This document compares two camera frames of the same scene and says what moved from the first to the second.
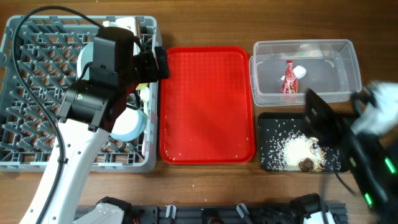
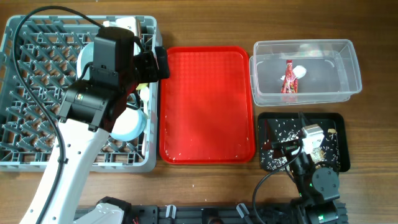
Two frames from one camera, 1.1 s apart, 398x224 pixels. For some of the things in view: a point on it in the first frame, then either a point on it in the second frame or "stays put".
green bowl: x=127 y=22 stays put
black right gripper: x=319 y=113 -> x=285 y=147
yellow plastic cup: x=142 y=86 stays put
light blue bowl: x=129 y=125 stays put
